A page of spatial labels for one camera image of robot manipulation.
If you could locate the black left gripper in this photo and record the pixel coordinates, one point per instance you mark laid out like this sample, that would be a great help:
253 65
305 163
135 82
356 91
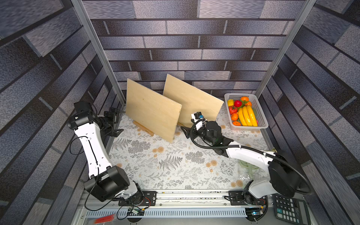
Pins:
115 115

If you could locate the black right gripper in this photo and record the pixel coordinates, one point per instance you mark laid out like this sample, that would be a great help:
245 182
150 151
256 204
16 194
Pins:
192 131

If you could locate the thin plywood board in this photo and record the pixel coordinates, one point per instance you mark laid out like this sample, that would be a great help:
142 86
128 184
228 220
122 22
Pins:
192 100
152 110

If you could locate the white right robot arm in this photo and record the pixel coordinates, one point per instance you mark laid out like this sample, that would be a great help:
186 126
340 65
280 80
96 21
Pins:
189 162

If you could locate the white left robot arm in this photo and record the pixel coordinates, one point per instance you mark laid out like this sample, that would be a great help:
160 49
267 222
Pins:
106 180

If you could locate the small orange toy tangerine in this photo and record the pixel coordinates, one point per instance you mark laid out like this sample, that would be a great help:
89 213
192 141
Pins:
234 117

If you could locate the red toy tomato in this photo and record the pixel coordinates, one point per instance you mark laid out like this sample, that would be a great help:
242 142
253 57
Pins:
232 110

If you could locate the yellow toy lemon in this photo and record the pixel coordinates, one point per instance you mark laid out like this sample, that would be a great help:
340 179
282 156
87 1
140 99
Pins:
230 103

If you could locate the red toy apple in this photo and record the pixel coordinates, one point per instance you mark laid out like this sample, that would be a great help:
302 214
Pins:
237 103

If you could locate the white plastic fruit basket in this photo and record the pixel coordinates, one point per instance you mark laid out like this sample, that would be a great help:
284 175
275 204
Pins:
253 101

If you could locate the yellow toy bananas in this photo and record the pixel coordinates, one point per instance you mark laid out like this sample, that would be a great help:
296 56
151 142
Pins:
247 116

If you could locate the red object bottom left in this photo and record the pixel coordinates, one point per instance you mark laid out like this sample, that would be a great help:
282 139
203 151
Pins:
103 220

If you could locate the black calculator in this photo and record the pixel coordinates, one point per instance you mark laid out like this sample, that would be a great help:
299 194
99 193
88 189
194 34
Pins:
291 210

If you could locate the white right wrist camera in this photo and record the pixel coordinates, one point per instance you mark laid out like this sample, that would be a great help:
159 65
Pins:
198 119

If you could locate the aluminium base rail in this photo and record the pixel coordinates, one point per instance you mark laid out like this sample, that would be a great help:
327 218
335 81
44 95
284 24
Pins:
183 204

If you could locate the aluminium corner post left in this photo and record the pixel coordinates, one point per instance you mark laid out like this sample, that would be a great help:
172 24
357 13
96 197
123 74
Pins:
87 24

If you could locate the aluminium corner post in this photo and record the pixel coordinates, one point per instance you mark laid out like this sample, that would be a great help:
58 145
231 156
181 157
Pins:
308 5
87 24

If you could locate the aluminium corner post right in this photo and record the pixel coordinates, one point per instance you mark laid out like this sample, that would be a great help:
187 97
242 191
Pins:
308 5

